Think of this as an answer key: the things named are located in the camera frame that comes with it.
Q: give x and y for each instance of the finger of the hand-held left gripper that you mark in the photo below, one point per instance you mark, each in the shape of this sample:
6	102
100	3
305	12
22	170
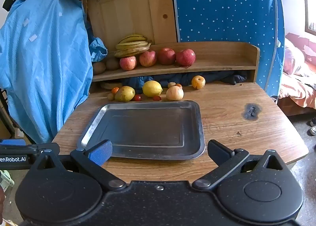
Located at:
47	147

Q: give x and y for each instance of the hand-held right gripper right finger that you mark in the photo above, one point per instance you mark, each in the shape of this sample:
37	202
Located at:
218	152

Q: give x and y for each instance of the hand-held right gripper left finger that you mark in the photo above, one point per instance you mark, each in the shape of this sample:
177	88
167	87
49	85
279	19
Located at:
100	153

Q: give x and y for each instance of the metal tray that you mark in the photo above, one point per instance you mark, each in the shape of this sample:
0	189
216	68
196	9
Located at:
148	127

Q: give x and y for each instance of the small brown longan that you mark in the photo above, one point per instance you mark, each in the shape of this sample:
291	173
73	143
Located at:
171	84
110	96

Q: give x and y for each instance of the yellow green pear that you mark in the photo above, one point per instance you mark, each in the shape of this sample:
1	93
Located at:
124	94

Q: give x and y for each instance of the small orange tangerine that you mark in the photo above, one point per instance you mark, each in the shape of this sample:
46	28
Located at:
178	85
115	90

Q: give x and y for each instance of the red cherry tomato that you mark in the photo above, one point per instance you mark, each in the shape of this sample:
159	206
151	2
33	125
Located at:
137	97
157	98

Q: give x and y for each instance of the orange-yellow apple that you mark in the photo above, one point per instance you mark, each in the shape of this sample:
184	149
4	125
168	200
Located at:
198	82

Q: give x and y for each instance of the yellow lemon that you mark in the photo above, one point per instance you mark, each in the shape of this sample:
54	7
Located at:
152	89

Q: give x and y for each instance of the tan round flatbread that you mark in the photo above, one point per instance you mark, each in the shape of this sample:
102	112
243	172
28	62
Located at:
111	85

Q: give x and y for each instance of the light blue plastic sheet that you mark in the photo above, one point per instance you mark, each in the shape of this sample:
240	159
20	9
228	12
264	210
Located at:
44	63

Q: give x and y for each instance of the brown kiwi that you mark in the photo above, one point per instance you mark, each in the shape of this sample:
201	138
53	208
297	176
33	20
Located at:
99	68
112	64

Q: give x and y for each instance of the dark blue quilted jacket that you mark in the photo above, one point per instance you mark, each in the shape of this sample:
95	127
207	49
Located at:
177	77

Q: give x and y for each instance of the wooden desk shelf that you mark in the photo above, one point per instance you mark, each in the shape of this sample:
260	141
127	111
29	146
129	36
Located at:
222	60

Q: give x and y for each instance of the red apple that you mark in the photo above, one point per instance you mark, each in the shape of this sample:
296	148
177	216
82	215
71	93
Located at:
128	63
167	56
147	58
185	57

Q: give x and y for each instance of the shoe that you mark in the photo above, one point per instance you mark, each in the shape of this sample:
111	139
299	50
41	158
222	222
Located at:
313	130

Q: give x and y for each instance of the blue plastic bag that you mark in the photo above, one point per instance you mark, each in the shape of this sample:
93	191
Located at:
98	48

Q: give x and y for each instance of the bed with pink bedding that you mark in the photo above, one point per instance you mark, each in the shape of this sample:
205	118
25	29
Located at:
298	80

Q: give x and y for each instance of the banana bunch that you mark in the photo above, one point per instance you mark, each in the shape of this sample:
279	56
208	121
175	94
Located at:
132	45

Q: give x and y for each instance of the wooden board panel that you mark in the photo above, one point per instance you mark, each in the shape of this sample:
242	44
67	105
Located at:
128	13

